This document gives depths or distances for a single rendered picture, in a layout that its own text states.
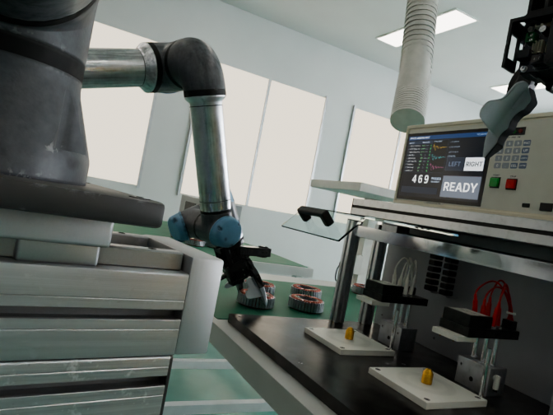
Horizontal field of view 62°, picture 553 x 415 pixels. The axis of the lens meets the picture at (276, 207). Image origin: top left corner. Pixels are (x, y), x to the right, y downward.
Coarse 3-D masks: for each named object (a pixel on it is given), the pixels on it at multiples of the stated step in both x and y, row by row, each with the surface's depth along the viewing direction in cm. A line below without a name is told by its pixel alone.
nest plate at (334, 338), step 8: (304, 328) 110; (312, 328) 111; (320, 328) 112; (312, 336) 107; (320, 336) 104; (328, 336) 106; (336, 336) 107; (344, 336) 109; (360, 336) 112; (328, 344) 101; (336, 344) 100; (344, 344) 101; (352, 344) 103; (360, 344) 104; (368, 344) 105; (376, 344) 107; (344, 352) 97; (352, 352) 98; (360, 352) 100; (368, 352) 100; (376, 352) 102; (384, 352) 103; (392, 352) 104
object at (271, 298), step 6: (240, 294) 135; (270, 294) 140; (240, 300) 135; (246, 300) 134; (252, 300) 133; (258, 300) 133; (270, 300) 135; (252, 306) 133; (258, 306) 133; (264, 306) 134; (270, 306) 135
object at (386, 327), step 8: (384, 320) 115; (384, 328) 114; (392, 328) 112; (400, 328) 110; (408, 328) 111; (384, 336) 114; (400, 336) 109; (408, 336) 111; (400, 344) 110; (408, 344) 111
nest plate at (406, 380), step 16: (384, 368) 90; (400, 368) 92; (416, 368) 94; (400, 384) 82; (416, 384) 84; (432, 384) 86; (448, 384) 88; (416, 400) 78; (432, 400) 77; (448, 400) 79; (464, 400) 80; (480, 400) 82
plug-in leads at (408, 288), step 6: (402, 258) 116; (408, 264) 116; (414, 264) 115; (396, 270) 115; (402, 270) 113; (414, 270) 116; (396, 276) 115; (408, 276) 111; (414, 276) 113; (402, 282) 115; (408, 282) 111; (414, 282) 112; (408, 288) 116; (414, 288) 116; (402, 294) 111; (408, 294) 113; (414, 294) 116
